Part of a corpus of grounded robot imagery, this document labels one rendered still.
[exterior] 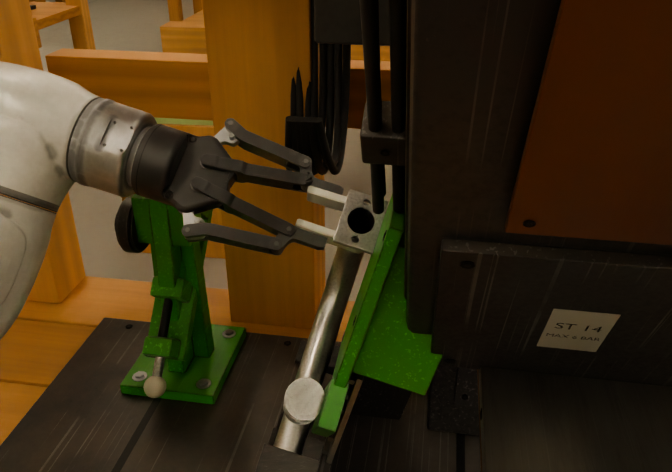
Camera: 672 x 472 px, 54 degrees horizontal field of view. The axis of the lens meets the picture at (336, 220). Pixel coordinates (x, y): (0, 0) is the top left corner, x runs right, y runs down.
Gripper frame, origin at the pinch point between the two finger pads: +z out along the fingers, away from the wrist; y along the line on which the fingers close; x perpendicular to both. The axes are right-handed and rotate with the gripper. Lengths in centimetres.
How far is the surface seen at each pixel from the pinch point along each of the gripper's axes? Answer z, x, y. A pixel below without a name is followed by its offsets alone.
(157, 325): -18.5, 24.5, -14.0
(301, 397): 2.2, -0.5, -17.3
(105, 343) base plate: -28, 37, -18
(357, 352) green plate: 5.5, -5.8, -12.4
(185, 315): -15.4, 23.9, -11.7
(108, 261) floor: -97, 229, 16
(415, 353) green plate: 10.4, -5.5, -10.9
